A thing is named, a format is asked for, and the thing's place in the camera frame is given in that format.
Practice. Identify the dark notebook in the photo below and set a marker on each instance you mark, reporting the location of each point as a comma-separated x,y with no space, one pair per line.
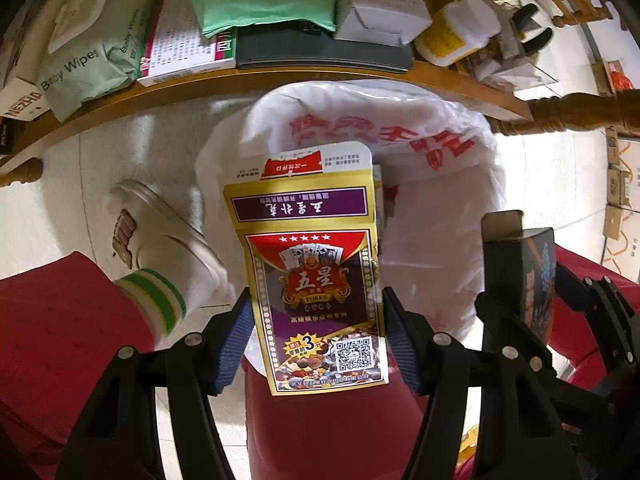
320,52

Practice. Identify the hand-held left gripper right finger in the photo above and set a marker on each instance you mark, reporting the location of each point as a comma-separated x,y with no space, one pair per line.
402,345

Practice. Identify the red white printed box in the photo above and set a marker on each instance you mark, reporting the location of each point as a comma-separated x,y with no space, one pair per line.
20,100

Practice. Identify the person's left white shoe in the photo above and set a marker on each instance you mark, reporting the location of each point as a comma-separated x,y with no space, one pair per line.
160,240

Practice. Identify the red white booklet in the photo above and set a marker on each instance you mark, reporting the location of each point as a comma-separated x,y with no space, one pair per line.
180,45

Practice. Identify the white yellow pill bottle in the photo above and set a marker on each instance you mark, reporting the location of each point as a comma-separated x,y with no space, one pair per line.
455,30

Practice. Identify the small white box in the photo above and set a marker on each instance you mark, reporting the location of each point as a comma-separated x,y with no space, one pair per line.
380,5

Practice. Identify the gold purple playing card box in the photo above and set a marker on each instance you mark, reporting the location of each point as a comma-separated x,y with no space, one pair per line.
310,285

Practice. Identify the person's red pants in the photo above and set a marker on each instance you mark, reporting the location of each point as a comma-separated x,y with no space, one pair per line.
60,340

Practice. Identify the green striped white sock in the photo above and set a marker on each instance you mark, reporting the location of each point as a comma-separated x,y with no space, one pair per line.
155,295

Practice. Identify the baby wipes pack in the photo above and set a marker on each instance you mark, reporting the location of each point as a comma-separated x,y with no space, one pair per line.
75,70

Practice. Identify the bin with white plastic bag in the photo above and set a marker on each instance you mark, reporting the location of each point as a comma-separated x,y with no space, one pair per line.
440,200

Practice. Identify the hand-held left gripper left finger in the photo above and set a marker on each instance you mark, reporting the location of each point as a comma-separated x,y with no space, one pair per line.
235,345

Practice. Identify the clear plastic wrapping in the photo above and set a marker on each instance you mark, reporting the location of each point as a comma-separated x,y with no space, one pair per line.
515,72

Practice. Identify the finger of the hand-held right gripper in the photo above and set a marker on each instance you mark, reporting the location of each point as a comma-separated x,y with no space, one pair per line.
595,295
500,300

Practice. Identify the black orange box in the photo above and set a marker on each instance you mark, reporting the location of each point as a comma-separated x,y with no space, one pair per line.
537,280

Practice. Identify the red plastic bag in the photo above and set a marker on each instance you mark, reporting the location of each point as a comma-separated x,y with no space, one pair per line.
621,80

